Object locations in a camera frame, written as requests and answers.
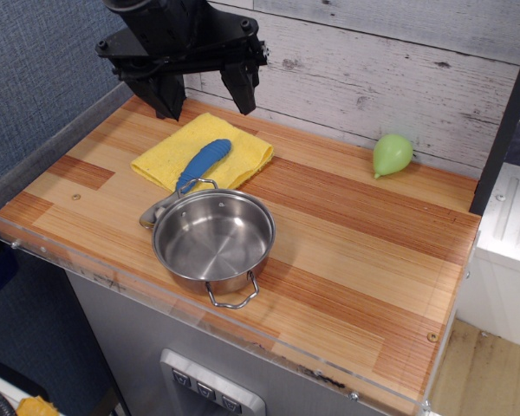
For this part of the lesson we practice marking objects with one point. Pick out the clear acrylic guard rail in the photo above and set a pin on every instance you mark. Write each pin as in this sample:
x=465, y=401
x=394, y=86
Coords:
x=359, y=287

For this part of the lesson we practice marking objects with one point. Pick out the white ribbed appliance top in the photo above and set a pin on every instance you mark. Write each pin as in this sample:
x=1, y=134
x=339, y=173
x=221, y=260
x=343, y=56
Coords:
x=499, y=230

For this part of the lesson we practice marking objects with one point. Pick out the green plastic pear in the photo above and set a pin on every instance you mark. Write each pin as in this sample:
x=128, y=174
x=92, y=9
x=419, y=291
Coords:
x=392, y=153

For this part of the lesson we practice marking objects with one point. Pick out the yellow folded cloth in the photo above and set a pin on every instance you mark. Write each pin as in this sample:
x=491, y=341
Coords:
x=163, y=163

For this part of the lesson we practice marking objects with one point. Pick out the stainless steel cabinet front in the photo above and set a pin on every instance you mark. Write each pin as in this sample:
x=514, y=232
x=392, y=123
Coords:
x=132, y=335

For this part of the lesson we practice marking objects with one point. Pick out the black right vertical post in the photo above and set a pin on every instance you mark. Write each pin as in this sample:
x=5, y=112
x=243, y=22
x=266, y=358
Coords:
x=498, y=152

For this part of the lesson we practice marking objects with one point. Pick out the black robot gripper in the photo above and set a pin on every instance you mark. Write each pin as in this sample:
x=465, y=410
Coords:
x=163, y=40

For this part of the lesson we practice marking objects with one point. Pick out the yellow object bottom left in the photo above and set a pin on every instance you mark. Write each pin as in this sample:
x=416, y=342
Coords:
x=36, y=406

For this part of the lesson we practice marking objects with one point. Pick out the silver dispenser button panel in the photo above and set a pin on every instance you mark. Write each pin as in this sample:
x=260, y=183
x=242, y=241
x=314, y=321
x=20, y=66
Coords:
x=221, y=395

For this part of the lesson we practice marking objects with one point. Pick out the blue handled metal utensil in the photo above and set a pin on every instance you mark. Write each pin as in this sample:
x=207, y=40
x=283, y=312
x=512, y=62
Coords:
x=194, y=172

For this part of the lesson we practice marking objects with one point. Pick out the stainless steel pot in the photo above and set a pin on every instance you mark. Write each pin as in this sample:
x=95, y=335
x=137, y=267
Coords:
x=212, y=240

